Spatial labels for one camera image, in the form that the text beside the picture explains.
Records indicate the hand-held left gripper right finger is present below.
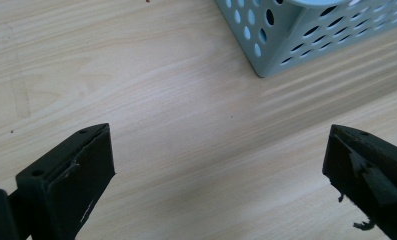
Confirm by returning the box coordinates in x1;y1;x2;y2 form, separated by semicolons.
322;124;397;240

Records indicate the light blue perforated basket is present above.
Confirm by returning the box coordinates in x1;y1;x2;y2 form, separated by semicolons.
214;0;397;79

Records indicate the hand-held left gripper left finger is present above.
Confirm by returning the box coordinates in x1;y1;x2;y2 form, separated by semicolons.
7;122;117;240

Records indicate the light blue round object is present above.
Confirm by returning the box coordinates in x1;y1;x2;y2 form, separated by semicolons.
284;0;352;9

